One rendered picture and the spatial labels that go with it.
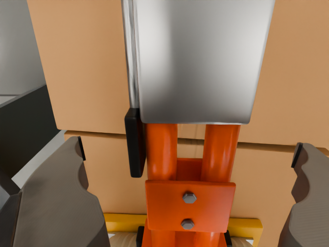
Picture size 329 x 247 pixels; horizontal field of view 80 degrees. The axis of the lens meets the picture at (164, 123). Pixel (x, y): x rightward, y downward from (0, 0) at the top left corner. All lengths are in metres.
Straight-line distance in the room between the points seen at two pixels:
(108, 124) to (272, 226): 0.34
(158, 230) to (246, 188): 0.21
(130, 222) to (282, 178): 0.26
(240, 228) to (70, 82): 0.35
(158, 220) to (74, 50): 0.21
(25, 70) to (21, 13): 0.31
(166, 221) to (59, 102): 0.21
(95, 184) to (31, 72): 1.21
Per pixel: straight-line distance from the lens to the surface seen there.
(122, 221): 0.40
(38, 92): 1.26
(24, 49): 1.49
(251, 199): 0.39
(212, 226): 0.17
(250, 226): 0.41
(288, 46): 0.27
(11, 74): 1.60
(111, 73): 0.26
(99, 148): 0.32
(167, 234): 0.19
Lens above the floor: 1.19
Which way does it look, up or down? 62 degrees down
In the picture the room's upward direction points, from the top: 174 degrees counter-clockwise
